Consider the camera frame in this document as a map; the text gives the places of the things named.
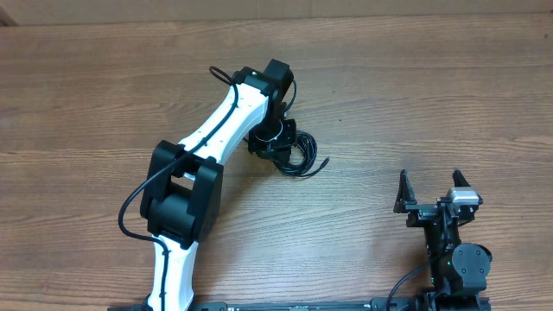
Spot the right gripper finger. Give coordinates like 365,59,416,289
452,168,470,187
393,169,416,213

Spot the long black USB cable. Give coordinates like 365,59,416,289
271,130,331,178

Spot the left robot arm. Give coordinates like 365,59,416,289
140,60,297,310

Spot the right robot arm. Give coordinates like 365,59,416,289
385,169,493,311

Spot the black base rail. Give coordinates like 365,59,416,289
107,296,492,311

